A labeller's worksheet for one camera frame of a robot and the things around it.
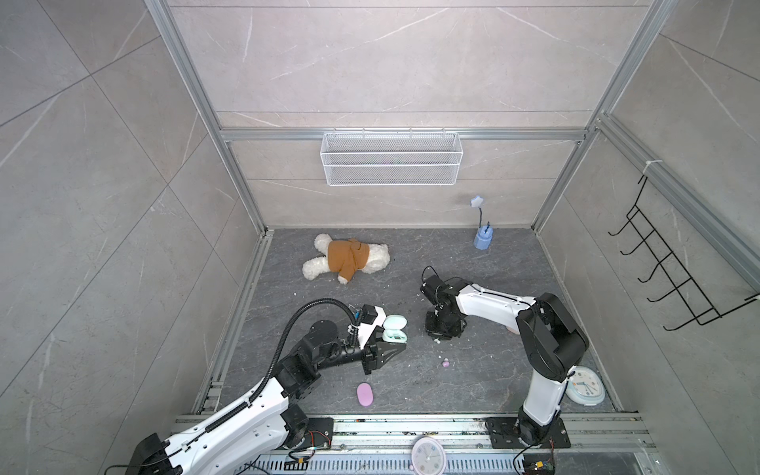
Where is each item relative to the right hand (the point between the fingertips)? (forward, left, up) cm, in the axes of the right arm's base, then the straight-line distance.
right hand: (432, 334), depth 91 cm
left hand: (-10, +11, +23) cm, 28 cm away
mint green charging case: (-9, +13, +26) cm, 30 cm away
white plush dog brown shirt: (+24, +28, +10) cm, 38 cm away
